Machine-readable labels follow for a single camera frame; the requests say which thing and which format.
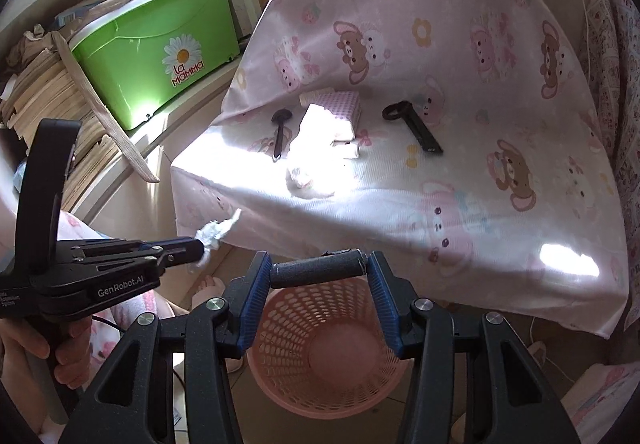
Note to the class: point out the white crumpled tissue front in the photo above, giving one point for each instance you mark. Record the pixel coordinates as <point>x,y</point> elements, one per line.
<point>308,182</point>

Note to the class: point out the pink cartoon bed sheet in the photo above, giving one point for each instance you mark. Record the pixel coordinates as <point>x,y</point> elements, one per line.
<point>456,136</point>

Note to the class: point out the person's left hand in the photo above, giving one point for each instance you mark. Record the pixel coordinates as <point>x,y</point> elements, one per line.
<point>71,356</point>

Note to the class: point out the black cylindrical roller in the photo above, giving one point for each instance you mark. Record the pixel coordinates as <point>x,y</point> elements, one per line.
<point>326,268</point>

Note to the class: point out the white shelf unit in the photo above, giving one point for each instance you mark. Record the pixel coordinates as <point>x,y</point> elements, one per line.
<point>170,123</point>

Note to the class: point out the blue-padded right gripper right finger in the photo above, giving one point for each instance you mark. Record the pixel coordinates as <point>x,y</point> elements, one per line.
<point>393,298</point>

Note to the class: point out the patterned pink pillow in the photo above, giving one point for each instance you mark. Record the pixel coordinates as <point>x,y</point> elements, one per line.
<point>610,56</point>

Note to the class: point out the pink perforated waste basket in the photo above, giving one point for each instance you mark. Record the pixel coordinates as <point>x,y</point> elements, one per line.
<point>319,351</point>

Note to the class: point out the white crumpled tissue on box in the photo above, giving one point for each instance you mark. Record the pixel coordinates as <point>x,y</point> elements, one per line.
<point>327,131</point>

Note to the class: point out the pink slipper on foot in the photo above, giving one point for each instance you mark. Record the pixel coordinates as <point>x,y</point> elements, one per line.
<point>210,286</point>

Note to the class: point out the white pink fluffy pajama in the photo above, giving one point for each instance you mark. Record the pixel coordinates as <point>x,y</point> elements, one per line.
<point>105,334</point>

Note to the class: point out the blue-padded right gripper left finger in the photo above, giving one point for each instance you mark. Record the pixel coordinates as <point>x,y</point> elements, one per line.
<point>246,297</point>

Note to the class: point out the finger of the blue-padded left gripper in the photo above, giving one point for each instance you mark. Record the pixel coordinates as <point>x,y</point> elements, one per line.
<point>184,250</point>

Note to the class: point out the black spoon-shaped tool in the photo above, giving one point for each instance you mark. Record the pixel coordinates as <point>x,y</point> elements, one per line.
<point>279,118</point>

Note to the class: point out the green La Mamma storage bin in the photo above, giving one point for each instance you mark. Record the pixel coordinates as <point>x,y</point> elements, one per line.
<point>142,54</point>

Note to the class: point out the white tissue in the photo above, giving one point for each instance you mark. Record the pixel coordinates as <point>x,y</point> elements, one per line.
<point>327,131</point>
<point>212,234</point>
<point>308,182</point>

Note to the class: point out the black key-shaped tool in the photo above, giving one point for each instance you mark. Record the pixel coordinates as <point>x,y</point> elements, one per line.
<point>403,110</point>

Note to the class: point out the stack of paper books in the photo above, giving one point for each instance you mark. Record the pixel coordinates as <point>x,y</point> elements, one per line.
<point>40,87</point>

